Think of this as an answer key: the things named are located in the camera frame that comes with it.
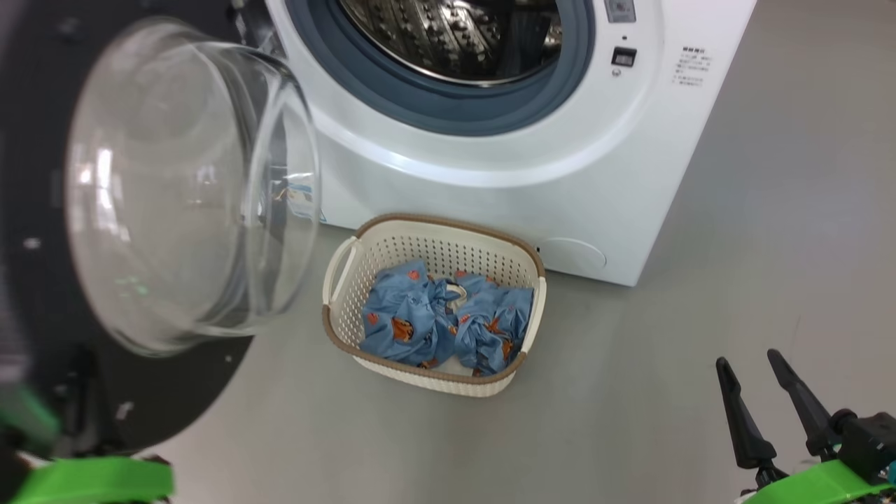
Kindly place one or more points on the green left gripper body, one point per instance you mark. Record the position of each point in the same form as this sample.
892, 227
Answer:
98, 481

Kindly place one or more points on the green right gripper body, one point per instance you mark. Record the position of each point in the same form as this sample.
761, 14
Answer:
819, 486

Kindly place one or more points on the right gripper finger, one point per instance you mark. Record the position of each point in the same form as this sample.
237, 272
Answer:
812, 420
745, 427

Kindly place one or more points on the washing machine door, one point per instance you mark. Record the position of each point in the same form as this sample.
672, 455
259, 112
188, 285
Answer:
175, 210

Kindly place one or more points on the white front-load washing machine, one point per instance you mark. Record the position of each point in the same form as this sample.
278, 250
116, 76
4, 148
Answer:
560, 175

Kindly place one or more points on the black door lock socket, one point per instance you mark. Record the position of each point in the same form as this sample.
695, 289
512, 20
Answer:
624, 57

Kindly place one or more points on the stainless steel washing machine drum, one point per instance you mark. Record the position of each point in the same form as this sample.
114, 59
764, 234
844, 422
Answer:
455, 35

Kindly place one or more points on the round white filter cover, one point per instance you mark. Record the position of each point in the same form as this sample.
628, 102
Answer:
570, 253

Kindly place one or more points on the cream plastic laundry basket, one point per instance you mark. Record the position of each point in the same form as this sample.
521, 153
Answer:
420, 245

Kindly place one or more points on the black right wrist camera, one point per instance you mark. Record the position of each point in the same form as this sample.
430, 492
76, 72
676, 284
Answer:
868, 441

